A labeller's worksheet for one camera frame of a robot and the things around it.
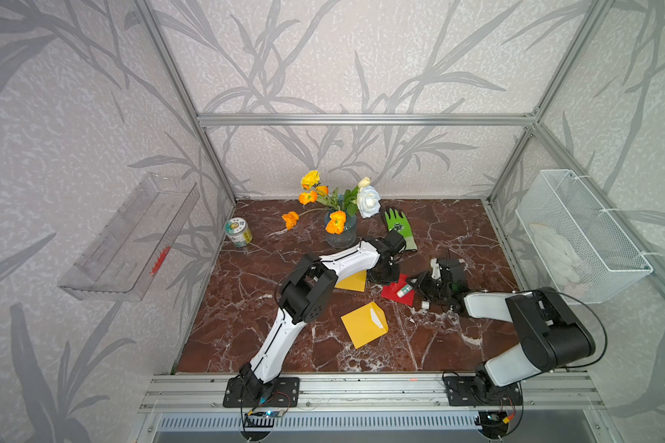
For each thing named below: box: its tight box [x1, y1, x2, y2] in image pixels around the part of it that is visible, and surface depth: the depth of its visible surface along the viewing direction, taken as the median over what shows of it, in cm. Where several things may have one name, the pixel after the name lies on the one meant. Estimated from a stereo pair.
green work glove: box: [384, 208, 418, 252], surface depth 114 cm
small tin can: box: [224, 216, 254, 249], surface depth 104 cm
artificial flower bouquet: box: [281, 170, 382, 236], surface depth 77 cm
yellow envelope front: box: [340, 300, 389, 349], surface depth 88 cm
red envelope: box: [380, 273, 416, 308], surface depth 93 cm
